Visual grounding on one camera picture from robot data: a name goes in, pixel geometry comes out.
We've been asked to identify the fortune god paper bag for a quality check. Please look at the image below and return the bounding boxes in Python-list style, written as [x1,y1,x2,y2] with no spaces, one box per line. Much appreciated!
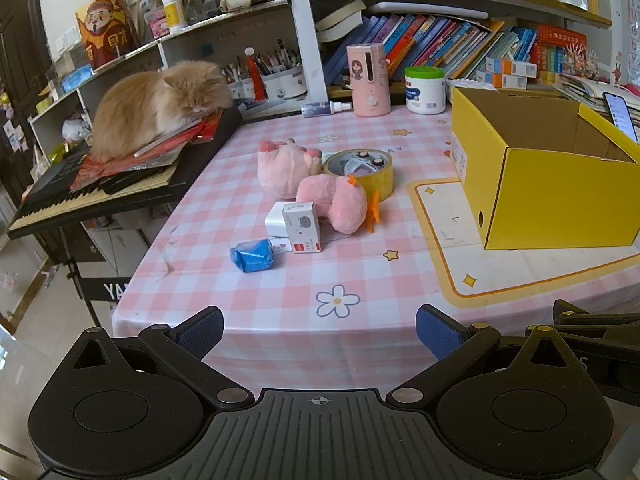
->
[75,0,141,68]

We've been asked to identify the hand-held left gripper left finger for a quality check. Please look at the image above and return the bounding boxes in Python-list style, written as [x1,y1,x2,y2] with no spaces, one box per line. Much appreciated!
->
[59,306,257,411]

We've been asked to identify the white rolled paper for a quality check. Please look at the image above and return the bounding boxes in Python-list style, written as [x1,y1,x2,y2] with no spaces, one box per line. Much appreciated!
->
[367,2,488,18]

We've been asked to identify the red boxed book set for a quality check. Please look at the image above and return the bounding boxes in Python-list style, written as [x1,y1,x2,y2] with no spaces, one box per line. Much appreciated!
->
[530,24,588,86]

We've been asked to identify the white desk mat orange border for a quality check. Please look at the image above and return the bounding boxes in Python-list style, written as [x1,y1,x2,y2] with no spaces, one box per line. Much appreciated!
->
[407,177,640,308]

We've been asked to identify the orange fluffy cat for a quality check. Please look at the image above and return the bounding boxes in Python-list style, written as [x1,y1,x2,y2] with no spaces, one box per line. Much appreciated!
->
[91,60,236,163]

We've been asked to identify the stack of thick paperbacks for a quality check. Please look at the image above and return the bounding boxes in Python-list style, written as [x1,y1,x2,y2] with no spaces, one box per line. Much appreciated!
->
[315,0,368,43]

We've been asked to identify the bundle of colourful sticks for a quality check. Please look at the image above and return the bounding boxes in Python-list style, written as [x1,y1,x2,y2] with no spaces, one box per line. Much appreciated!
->
[562,45,601,81]

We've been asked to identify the yellow tape roll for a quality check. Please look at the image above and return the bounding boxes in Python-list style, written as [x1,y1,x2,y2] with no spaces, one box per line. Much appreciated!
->
[322,149,395,202]

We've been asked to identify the small spray bottle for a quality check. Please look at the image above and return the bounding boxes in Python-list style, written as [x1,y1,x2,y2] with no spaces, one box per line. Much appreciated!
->
[301,101,353,117]

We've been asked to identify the white orange blue carton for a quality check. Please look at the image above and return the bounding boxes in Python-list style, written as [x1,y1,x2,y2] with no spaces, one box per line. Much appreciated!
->
[490,74,538,90]
[485,57,538,77]

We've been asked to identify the black keyboard stand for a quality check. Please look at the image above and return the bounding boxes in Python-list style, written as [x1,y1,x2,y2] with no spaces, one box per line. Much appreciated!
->
[60,227,131,333]

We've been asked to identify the white bottle yellow label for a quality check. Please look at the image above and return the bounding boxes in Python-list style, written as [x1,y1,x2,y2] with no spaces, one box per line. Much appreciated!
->
[161,0,188,31]

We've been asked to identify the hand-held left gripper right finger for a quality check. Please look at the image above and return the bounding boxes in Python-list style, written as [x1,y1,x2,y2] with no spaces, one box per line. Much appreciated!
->
[384,304,601,410]

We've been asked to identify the row of leaning books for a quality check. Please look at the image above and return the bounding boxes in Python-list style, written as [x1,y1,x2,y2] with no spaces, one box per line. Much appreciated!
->
[320,12,538,83]

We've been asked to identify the white bookshelf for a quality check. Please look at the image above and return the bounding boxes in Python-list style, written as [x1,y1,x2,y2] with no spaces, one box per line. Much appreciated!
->
[27,0,613,171]

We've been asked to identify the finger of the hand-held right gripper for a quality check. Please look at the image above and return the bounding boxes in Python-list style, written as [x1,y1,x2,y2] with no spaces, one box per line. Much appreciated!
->
[551,299,640,335]

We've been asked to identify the black keyboard piano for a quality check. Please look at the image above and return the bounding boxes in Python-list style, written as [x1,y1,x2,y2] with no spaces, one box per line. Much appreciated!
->
[7,105,246,240]

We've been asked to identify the stack of red booklets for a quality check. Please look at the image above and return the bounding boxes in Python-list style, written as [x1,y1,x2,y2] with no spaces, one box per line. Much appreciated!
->
[70,110,224,193]

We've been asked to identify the smartphone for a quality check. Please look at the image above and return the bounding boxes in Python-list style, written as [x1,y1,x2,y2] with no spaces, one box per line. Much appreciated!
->
[603,92,640,143]

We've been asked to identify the pink plush duck toy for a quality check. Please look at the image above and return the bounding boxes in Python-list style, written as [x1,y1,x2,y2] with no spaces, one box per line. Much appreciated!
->
[296,174,382,235]

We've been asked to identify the white pen holders with brushes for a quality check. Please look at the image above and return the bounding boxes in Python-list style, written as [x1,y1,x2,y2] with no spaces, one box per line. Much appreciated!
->
[220,45,307,101]

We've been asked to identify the white jar green lid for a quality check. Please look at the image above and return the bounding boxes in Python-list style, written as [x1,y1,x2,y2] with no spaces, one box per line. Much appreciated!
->
[404,66,447,115]

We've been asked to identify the small white carton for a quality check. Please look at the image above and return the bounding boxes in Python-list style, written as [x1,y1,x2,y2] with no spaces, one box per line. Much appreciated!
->
[281,202,322,254]

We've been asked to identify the blue packet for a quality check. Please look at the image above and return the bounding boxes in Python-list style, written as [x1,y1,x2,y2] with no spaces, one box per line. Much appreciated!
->
[230,240,276,274]

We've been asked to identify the stack of notebooks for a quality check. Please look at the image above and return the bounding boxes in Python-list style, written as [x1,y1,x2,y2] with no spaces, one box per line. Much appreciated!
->
[552,72,640,128]

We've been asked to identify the yellow cardboard box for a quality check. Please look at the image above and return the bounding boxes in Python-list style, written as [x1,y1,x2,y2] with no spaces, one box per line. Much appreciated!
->
[450,86,640,251]

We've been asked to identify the pink plush paw toy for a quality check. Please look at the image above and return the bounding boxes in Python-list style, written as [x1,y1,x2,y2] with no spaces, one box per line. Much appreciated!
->
[257,140,323,200]

